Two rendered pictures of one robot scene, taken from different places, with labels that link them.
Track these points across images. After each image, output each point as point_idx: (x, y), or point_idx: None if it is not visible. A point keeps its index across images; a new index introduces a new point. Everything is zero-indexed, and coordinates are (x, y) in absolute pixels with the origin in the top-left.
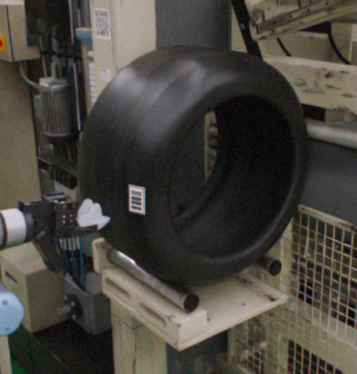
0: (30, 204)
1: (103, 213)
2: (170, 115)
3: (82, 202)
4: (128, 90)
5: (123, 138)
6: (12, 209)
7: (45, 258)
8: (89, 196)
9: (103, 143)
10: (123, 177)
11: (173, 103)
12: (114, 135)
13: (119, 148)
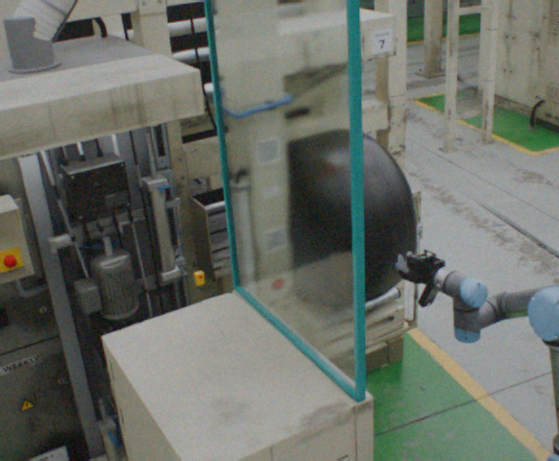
0: (442, 259)
1: (391, 263)
2: (402, 173)
3: (402, 257)
4: (370, 175)
5: (401, 201)
6: (441, 269)
7: (433, 296)
8: (377, 261)
9: (386, 214)
10: (412, 223)
11: (398, 165)
12: (392, 204)
13: (402, 207)
